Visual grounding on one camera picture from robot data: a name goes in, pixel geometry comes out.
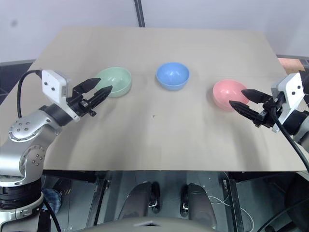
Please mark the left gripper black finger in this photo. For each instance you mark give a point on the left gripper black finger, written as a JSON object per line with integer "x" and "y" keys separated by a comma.
{"x": 101, "y": 95}
{"x": 88, "y": 84}

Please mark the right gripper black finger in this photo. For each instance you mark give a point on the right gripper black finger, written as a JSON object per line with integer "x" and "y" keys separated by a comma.
{"x": 256, "y": 96}
{"x": 246, "y": 110}

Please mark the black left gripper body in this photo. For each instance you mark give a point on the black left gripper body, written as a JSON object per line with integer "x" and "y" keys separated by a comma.
{"x": 80, "y": 104}

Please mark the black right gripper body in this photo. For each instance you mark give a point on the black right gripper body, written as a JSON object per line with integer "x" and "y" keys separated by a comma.
{"x": 265, "y": 117}

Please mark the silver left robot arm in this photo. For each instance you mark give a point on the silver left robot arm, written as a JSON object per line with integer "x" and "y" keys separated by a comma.
{"x": 24, "y": 128}

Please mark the green bowl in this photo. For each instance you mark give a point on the green bowl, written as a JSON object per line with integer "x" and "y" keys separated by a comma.
{"x": 120, "y": 85}

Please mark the red bowl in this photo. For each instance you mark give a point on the red bowl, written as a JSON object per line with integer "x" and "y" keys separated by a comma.
{"x": 225, "y": 93}

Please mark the orange cardboard box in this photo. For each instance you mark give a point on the orange cardboard box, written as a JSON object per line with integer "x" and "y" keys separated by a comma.
{"x": 289, "y": 64}

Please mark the blue bowl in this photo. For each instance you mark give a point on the blue bowl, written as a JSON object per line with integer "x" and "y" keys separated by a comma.
{"x": 172, "y": 76}

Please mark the dark rounded grey shape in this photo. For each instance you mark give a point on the dark rounded grey shape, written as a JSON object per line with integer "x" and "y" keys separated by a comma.
{"x": 138, "y": 203}
{"x": 200, "y": 205}

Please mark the grey curved robot body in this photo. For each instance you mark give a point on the grey curved robot body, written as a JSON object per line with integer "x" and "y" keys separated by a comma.
{"x": 154, "y": 226}

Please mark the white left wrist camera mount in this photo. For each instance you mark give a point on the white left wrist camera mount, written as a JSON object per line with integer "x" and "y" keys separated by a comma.
{"x": 51, "y": 84}

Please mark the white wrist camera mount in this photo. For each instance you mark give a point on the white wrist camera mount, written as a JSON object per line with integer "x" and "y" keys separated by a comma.
{"x": 51, "y": 84}
{"x": 290, "y": 87}

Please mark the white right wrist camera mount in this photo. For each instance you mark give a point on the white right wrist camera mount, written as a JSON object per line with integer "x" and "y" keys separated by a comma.
{"x": 290, "y": 87}

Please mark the black metal table frame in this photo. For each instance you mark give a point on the black metal table frame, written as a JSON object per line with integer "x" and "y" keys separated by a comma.
{"x": 233, "y": 193}

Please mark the dark vertical post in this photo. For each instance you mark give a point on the dark vertical post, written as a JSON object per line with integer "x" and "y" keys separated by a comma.
{"x": 139, "y": 13}

